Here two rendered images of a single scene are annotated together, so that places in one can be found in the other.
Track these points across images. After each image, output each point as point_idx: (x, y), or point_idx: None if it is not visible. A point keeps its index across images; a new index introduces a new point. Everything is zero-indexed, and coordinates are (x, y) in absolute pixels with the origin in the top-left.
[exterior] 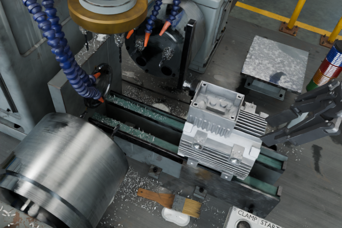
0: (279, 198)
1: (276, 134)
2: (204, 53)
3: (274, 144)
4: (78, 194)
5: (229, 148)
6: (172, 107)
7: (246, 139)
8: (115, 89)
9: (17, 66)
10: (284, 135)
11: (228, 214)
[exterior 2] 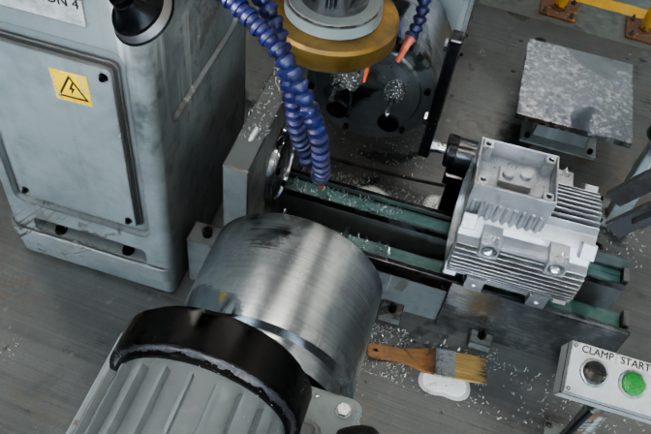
0: (627, 330)
1: (635, 215)
2: None
3: (630, 232)
4: (336, 342)
5: (543, 251)
6: (393, 191)
7: (571, 232)
8: (293, 167)
9: (166, 139)
10: (650, 214)
11: (562, 356)
